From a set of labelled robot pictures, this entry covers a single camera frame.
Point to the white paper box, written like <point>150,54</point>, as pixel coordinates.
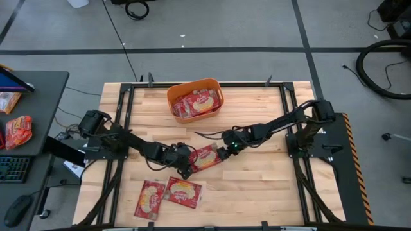
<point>72,168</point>

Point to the black hazard-striped side platform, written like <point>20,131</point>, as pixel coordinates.
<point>343,179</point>

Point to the white and orange snack packet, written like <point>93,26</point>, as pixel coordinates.
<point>8,102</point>

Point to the black caster with white rod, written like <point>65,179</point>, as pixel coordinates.
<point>386,136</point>

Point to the orange chips bag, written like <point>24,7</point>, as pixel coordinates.
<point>19,131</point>

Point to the black control box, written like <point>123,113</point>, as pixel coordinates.
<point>64,150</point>

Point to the black device with screen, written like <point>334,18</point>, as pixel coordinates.
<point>401,30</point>

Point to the black desk caster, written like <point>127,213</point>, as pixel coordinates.
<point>45,214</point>

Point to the black computer mouse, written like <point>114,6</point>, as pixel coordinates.
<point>17,211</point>

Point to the black equipment box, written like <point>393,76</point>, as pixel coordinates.
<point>395,9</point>

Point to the black frame clamp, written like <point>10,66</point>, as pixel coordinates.
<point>268,81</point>
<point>150,80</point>

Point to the orange plastic basket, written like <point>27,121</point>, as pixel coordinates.
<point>199,119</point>

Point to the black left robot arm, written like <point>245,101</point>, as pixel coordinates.
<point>135,144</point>

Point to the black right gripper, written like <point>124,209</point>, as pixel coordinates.
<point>236,141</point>

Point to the black equipment base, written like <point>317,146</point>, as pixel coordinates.
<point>118,1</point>

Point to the red popcorn bag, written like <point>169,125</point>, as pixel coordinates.
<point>180,109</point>
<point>202,102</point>
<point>205,158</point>
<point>182,192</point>
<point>149,199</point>

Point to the laptop with blue screen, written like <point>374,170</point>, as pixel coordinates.
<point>9,83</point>

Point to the grey desk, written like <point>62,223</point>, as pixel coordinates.
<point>41,106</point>

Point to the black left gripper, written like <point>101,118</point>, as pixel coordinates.
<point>178,157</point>

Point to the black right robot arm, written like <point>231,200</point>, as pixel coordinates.
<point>282,122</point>

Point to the black backlit keyboard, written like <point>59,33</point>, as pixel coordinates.
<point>14,170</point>

